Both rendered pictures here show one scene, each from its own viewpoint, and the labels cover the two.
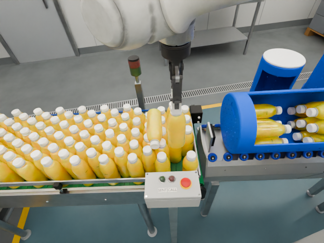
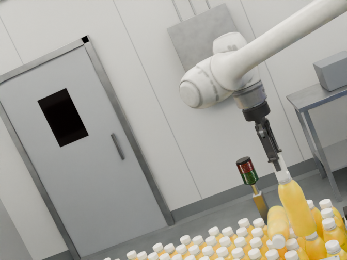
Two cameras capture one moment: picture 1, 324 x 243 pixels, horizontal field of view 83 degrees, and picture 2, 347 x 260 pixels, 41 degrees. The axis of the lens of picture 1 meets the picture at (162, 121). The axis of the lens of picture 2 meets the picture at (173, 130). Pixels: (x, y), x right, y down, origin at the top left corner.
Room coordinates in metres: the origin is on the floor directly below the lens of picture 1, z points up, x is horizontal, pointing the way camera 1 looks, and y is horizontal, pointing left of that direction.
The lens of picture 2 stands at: (-0.85, -0.19, 1.80)
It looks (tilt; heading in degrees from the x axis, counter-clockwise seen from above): 10 degrees down; 16
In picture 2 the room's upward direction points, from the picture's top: 24 degrees counter-clockwise
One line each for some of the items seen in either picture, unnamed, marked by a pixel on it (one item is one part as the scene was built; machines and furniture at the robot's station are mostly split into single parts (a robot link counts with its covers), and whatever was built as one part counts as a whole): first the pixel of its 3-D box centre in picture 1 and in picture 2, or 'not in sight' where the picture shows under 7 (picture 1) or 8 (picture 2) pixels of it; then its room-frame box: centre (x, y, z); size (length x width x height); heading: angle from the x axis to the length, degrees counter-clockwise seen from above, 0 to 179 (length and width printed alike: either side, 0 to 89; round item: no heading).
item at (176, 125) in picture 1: (176, 128); (295, 205); (0.45, -0.05, 1.22); 0.07 x 0.07 x 0.19
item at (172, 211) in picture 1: (173, 227); not in sight; (0.29, -0.02, 0.50); 0.04 x 0.04 x 1.00; 87
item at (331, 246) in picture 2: (191, 155); (332, 245); (0.41, -0.11, 1.09); 0.04 x 0.04 x 0.02
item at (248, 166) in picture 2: (134, 62); (245, 165); (0.95, 0.13, 1.23); 0.06 x 0.06 x 0.04
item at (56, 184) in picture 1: (60, 188); not in sight; (0.39, 0.50, 0.94); 0.03 x 0.02 x 0.08; 87
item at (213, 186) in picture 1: (208, 200); not in sight; (0.50, -0.30, 0.31); 0.06 x 0.06 x 0.63; 87
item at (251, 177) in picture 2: (135, 69); (249, 175); (0.95, 0.13, 1.18); 0.06 x 0.06 x 0.05
